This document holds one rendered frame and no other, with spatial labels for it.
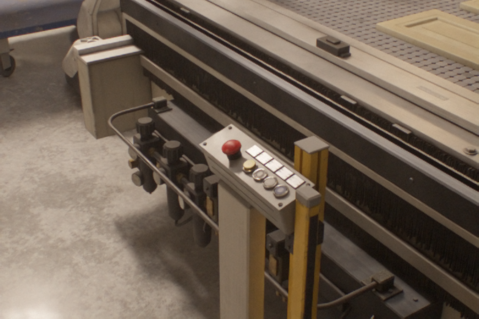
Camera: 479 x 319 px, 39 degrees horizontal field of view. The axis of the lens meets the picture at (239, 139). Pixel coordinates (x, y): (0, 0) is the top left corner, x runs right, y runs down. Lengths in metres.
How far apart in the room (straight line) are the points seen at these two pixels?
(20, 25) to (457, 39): 2.66
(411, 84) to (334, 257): 0.48
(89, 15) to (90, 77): 1.15
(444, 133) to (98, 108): 1.47
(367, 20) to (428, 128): 0.69
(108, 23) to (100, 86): 1.20
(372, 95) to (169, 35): 0.90
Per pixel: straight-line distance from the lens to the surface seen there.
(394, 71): 1.85
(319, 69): 1.90
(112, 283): 2.46
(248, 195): 1.32
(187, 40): 2.29
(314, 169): 1.26
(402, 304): 1.63
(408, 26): 2.16
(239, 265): 1.46
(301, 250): 1.26
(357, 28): 2.16
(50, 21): 4.10
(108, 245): 2.64
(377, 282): 1.63
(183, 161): 2.25
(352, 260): 1.73
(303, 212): 1.21
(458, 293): 1.58
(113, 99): 2.68
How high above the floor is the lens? 1.58
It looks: 29 degrees down
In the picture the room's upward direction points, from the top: straight up
